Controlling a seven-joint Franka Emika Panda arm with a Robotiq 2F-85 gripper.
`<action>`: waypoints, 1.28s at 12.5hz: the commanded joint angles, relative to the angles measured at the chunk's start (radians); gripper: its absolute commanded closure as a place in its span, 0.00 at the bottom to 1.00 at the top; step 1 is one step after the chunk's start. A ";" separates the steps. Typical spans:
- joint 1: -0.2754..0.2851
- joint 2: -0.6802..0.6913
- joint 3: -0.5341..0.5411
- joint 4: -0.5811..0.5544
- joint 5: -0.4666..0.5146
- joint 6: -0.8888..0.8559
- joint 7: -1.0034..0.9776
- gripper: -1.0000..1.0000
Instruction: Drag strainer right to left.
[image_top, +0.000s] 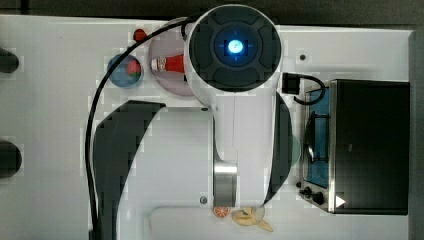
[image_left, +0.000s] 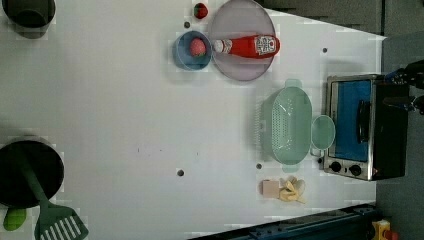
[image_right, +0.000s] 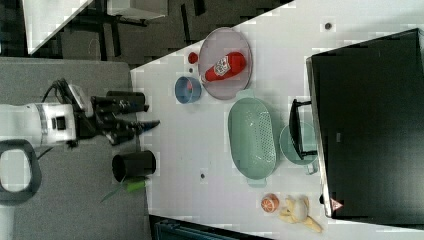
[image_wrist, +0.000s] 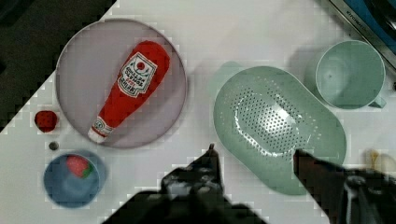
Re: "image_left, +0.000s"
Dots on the mint green plastic strainer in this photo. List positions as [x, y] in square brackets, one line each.
[285, 125]

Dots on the pink strawberry in bowl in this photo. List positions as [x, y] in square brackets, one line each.
[197, 47]

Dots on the small blue bowl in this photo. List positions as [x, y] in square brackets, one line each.
[181, 52]

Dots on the red ketchup bottle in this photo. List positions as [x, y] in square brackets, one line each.
[252, 47]

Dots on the large lilac plate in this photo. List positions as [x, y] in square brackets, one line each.
[235, 19]

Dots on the red strawberry on table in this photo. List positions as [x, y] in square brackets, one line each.
[200, 11]

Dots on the mint green cup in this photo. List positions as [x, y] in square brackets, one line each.
[322, 135]

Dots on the black silver toaster oven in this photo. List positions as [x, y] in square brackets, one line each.
[371, 131]

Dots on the dark green slotted spatula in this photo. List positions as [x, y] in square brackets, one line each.
[55, 222]

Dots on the yellow red emergency button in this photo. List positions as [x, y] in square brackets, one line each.
[383, 231]

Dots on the large black pot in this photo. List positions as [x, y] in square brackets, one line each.
[46, 163]

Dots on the small dark grey pot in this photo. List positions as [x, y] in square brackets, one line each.
[30, 13]

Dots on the green vegetable toy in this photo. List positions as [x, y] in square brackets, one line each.
[14, 219]

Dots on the blue metal frame rail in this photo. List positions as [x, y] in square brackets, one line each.
[351, 223]

